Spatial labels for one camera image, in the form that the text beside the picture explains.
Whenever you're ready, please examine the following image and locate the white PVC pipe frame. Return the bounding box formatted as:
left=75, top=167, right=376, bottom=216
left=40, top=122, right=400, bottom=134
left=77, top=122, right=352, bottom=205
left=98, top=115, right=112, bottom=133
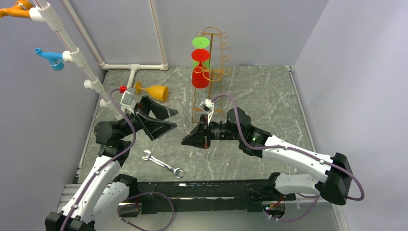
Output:
left=28, top=0, right=168, bottom=118

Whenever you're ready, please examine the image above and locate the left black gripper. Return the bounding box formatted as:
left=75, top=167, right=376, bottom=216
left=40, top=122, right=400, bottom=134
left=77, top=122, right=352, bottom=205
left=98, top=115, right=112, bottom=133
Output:
left=118, top=95, right=178, bottom=140

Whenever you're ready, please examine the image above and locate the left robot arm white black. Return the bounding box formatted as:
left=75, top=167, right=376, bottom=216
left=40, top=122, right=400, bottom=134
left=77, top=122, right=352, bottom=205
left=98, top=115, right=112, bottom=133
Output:
left=45, top=96, right=178, bottom=231

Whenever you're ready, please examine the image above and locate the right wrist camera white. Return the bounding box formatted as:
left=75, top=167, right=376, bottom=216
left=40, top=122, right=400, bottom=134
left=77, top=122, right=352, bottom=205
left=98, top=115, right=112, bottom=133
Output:
left=199, top=99, right=215, bottom=124

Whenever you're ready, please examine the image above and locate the gold wire wine glass rack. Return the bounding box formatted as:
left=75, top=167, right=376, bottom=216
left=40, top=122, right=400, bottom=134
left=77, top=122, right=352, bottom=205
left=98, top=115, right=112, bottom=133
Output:
left=191, top=26, right=232, bottom=123

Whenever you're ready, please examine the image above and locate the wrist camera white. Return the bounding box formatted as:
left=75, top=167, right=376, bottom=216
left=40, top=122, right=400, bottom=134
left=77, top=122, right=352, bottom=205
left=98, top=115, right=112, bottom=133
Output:
left=199, top=99, right=215, bottom=124
left=119, top=85, right=136, bottom=114

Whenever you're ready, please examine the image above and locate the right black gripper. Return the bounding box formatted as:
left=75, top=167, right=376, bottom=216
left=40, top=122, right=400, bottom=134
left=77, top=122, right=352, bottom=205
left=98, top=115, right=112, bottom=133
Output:
left=182, top=114, right=242, bottom=150

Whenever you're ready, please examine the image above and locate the blue pipe fitting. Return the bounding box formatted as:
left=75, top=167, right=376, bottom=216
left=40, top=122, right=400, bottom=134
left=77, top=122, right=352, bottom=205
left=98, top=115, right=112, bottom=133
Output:
left=34, top=48, right=64, bottom=71

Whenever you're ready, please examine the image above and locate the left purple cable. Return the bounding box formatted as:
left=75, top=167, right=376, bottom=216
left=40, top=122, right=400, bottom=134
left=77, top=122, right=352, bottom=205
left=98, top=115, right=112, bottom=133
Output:
left=59, top=89, right=176, bottom=231

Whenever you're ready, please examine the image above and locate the red plastic wine glass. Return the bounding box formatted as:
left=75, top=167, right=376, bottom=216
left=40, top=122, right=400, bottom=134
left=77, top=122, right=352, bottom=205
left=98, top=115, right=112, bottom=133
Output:
left=191, top=49, right=210, bottom=89

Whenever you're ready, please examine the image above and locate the clear wine glass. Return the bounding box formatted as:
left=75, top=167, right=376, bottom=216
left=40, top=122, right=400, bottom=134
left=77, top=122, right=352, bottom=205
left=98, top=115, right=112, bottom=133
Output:
left=170, top=99, right=204, bottom=161

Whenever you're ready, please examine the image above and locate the orange plastic wine glass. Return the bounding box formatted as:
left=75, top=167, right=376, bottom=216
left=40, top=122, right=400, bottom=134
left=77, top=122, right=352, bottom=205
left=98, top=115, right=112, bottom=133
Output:
left=134, top=81, right=169, bottom=102

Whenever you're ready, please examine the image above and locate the green plastic wine glass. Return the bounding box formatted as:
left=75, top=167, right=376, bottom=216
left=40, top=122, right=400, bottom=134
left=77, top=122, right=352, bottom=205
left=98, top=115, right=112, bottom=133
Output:
left=191, top=37, right=210, bottom=68

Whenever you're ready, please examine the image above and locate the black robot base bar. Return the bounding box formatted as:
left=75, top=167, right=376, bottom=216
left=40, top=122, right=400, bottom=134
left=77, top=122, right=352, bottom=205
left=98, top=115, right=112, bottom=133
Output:
left=118, top=180, right=296, bottom=218

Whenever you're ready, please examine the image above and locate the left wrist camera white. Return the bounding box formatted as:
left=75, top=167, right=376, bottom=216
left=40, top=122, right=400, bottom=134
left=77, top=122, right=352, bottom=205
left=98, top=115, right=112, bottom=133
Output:
left=119, top=85, right=136, bottom=114

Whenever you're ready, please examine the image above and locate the orange pipe fitting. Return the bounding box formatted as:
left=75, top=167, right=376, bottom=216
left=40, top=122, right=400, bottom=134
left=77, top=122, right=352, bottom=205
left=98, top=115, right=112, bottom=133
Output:
left=0, top=0, right=34, bottom=19

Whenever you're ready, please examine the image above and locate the silver open-end wrench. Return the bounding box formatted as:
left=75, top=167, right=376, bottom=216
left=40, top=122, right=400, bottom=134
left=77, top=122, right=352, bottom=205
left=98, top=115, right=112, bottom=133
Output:
left=141, top=150, right=184, bottom=179

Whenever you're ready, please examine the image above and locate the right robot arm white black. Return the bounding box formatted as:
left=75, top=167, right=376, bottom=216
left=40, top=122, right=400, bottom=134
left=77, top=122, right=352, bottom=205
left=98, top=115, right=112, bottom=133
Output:
left=181, top=108, right=352, bottom=205

